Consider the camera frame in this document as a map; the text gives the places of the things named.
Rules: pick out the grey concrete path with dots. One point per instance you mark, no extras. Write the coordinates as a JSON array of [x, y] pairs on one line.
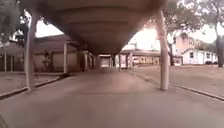
[[110, 103]]

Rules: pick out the concrete kerb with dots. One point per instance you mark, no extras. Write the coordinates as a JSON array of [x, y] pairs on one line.
[[196, 90], [20, 90]]

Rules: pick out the concrete walkway canopy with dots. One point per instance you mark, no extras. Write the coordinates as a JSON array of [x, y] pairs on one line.
[[100, 23]]

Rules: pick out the pale concrete pillar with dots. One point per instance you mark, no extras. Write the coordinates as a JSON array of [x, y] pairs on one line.
[[164, 66], [30, 60]]

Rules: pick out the tree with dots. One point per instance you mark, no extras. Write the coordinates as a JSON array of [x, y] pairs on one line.
[[218, 20], [8, 20], [178, 16]]

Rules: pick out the pink building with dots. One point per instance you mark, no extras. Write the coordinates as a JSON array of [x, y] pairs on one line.
[[184, 43]]

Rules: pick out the low brown building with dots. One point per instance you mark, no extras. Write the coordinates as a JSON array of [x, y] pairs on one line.
[[53, 50]]

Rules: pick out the white building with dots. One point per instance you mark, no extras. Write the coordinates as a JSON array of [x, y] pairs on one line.
[[198, 57]]

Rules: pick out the row of canopy pillars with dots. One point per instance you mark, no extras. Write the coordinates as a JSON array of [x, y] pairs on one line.
[[65, 56]]

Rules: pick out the low long building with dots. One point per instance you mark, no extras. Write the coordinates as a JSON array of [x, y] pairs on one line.
[[146, 59]]

